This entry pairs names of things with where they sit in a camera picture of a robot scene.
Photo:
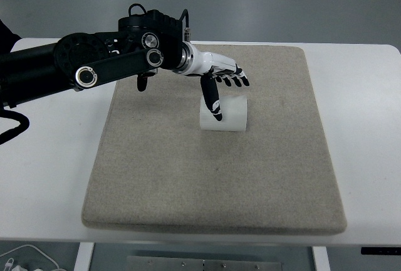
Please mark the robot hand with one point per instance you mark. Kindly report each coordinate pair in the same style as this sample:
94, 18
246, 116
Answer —
206, 62

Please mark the white ribbed cup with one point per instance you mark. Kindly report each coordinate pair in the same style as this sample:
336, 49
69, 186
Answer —
235, 114

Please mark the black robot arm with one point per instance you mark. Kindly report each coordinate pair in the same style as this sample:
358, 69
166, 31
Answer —
31, 64

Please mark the beige fabric mat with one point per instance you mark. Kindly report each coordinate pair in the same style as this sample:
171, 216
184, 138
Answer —
213, 183

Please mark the person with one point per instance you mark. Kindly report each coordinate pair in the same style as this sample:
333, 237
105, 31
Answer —
6, 37

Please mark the grey metal plate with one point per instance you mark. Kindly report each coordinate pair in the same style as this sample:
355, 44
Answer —
203, 264

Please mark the white table leg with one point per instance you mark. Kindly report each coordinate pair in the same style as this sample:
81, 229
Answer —
83, 257
320, 260

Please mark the black table control panel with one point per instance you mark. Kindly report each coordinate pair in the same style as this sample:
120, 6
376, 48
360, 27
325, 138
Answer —
380, 251

